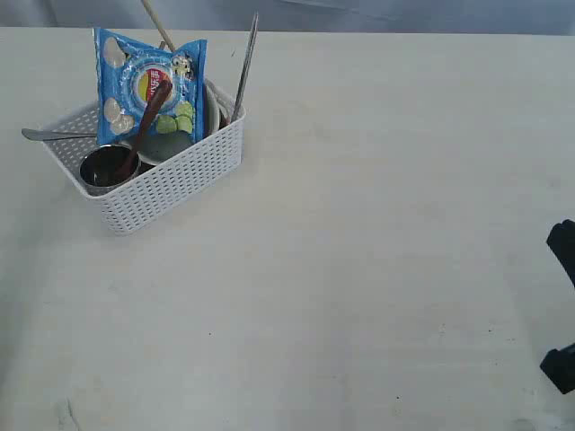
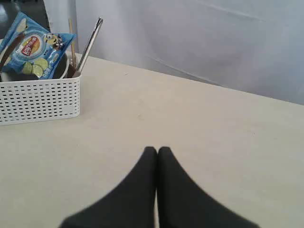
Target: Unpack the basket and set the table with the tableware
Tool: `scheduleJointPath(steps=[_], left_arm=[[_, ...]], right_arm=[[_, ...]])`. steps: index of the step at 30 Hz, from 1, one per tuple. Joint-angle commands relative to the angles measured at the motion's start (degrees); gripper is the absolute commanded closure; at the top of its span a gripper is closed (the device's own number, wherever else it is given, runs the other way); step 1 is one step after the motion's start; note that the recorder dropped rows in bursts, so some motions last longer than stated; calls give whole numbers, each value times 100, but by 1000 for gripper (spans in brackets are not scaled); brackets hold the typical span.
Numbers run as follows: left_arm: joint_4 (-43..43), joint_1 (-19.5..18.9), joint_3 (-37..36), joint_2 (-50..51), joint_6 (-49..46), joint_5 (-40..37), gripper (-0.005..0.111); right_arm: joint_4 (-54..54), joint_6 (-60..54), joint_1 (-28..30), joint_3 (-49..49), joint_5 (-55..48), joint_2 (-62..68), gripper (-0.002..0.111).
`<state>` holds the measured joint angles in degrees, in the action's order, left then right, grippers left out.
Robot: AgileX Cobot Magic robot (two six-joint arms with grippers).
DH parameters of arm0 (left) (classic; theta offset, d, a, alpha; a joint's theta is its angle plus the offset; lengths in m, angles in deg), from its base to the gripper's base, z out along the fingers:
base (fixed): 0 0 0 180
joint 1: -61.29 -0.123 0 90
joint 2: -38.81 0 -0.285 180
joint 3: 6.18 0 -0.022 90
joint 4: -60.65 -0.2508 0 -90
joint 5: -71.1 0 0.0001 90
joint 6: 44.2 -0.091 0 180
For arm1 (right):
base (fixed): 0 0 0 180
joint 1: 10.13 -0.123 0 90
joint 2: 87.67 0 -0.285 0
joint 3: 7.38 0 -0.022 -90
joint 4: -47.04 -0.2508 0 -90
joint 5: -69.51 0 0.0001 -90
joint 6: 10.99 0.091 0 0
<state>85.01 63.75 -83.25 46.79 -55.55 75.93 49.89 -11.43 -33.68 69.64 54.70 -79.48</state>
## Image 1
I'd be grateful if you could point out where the silver table knife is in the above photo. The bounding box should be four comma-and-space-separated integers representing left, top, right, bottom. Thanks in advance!
230, 12, 259, 123

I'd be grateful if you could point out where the dark red wooden spoon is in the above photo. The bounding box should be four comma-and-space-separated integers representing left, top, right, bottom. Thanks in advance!
114, 80, 173, 180

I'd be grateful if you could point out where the blue chips bag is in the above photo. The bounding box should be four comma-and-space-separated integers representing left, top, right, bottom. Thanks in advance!
93, 28, 208, 145

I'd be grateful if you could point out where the stainless steel cup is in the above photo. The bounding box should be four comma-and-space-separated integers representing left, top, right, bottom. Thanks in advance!
78, 145, 141, 196

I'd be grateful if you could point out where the light wooden chopstick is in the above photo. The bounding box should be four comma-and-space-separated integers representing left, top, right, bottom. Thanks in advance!
141, 0, 176, 52

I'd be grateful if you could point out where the white perforated plastic basket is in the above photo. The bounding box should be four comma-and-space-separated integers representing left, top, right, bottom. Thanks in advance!
43, 107, 246, 235

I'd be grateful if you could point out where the white ceramic bowl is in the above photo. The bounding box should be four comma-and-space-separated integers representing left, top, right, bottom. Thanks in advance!
138, 80, 222, 166

